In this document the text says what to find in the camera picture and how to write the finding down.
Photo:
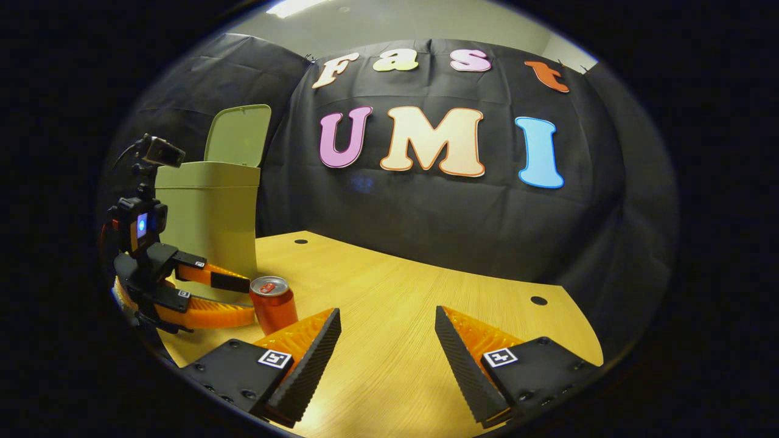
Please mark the ceiling light panel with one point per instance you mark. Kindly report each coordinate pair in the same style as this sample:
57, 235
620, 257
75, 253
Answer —
295, 7

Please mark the pale green desktop garbage bin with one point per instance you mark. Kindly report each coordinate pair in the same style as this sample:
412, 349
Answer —
207, 213

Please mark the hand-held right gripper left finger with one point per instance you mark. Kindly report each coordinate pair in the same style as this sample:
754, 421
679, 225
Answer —
310, 371

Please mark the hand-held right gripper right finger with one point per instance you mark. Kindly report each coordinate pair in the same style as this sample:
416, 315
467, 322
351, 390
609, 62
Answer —
465, 371

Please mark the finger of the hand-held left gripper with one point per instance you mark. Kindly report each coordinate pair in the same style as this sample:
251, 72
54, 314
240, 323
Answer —
213, 315
219, 280

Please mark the red pop can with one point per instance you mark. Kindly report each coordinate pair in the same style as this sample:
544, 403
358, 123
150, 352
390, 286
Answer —
274, 307

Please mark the wooden desktop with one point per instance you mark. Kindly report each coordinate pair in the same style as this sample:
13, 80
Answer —
395, 316

